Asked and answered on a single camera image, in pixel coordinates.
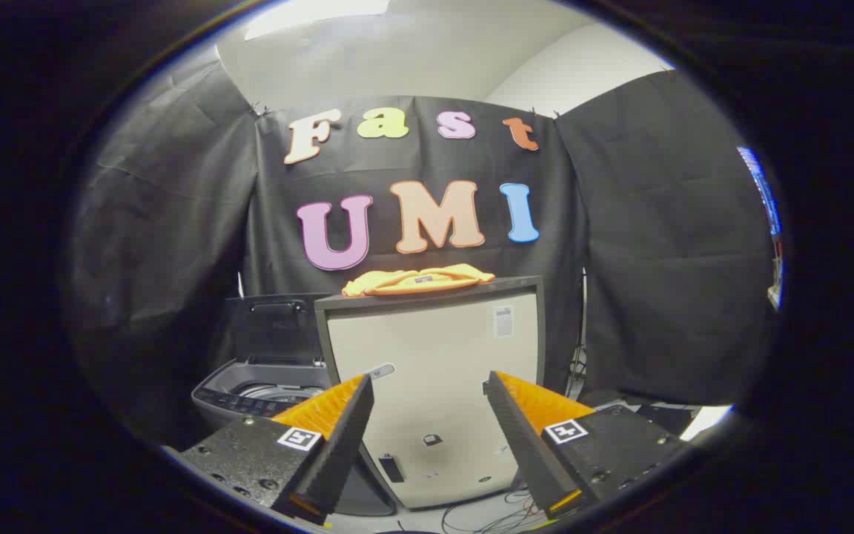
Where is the grey washing machine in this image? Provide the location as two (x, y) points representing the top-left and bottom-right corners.
(191, 356), (398, 517)

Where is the yellow orange-trimmed shirt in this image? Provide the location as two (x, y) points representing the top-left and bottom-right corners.
(342, 263), (497, 298)

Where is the black backdrop cloth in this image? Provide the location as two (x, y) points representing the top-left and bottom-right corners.
(64, 44), (781, 446)

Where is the blue lit panel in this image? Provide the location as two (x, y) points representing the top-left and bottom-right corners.
(736, 146), (783, 240)

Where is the beige cabinet with dark frame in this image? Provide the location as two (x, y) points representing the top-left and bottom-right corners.
(314, 275), (547, 511)

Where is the tangle of black floor cables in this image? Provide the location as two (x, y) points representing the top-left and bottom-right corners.
(440, 488), (551, 534)

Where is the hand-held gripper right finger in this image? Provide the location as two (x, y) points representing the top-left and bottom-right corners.
(483, 370), (697, 520)

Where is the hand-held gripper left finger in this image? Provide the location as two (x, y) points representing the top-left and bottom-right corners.
(175, 375), (375, 526)

